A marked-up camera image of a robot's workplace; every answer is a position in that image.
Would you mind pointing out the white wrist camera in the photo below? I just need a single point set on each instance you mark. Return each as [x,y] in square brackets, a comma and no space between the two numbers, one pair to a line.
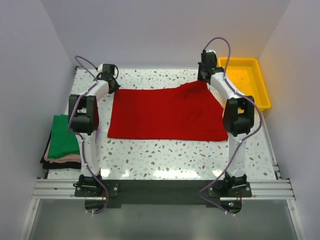
[100,68]
[208,51]

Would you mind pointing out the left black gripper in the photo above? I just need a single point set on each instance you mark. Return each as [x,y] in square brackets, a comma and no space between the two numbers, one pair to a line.
[116,86]

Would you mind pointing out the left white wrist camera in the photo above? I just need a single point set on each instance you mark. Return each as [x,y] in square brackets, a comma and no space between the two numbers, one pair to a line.
[100,68]

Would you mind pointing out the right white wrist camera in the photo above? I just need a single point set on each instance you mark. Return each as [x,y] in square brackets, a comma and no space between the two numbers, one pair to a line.
[208,51]

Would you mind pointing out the yellow plastic bin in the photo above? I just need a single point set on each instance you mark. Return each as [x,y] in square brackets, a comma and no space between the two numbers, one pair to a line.
[246,75]

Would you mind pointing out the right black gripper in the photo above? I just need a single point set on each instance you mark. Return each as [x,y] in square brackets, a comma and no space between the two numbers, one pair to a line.
[200,77]

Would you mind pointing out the aluminium frame rail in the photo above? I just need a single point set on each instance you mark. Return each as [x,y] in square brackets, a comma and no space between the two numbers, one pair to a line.
[277,189]

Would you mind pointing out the pink folded t shirt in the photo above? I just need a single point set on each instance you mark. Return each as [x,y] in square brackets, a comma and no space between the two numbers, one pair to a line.
[68,158]

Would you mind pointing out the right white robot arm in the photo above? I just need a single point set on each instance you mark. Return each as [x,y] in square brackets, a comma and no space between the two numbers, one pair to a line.
[237,120]

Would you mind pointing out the red t shirt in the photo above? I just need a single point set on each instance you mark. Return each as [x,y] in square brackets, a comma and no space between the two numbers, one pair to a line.
[189,112]

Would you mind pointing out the green folded t shirt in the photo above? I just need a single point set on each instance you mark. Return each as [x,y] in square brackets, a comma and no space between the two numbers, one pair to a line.
[62,142]

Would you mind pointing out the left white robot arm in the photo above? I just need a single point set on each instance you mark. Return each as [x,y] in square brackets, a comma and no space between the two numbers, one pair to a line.
[83,122]

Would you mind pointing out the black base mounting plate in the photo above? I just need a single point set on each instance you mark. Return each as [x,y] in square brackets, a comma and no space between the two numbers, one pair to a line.
[116,193]

